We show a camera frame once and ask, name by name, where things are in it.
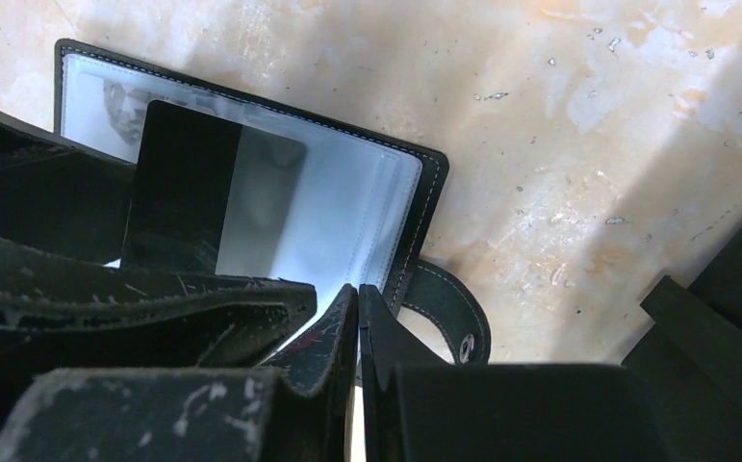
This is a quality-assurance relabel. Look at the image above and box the black plastic card box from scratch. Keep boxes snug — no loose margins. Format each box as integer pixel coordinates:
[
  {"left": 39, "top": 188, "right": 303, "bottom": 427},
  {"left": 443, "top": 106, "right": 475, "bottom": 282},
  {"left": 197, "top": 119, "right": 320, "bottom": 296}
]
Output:
[{"left": 622, "top": 226, "right": 742, "bottom": 461}]

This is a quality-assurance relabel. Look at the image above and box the black credit card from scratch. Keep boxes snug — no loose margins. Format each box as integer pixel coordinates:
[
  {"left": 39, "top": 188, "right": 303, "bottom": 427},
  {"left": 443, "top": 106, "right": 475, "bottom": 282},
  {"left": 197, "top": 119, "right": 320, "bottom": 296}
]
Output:
[{"left": 120, "top": 101, "right": 307, "bottom": 277}]

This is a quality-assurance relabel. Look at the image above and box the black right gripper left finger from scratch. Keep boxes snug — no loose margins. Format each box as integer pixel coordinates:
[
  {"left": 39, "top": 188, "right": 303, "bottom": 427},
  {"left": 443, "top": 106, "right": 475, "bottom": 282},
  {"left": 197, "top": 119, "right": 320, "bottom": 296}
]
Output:
[{"left": 0, "top": 286, "right": 358, "bottom": 461}]

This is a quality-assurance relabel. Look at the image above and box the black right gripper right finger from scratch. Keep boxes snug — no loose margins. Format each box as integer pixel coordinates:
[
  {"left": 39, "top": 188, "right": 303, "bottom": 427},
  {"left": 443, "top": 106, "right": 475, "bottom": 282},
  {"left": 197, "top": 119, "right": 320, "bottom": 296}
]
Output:
[{"left": 358, "top": 285, "right": 672, "bottom": 461}]

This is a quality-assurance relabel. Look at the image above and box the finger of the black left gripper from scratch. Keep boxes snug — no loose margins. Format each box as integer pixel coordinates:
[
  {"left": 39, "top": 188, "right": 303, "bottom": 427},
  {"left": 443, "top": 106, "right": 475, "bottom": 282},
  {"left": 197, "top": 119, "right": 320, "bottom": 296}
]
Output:
[
  {"left": 0, "top": 238, "right": 317, "bottom": 430},
  {"left": 0, "top": 112, "right": 135, "bottom": 264}
]

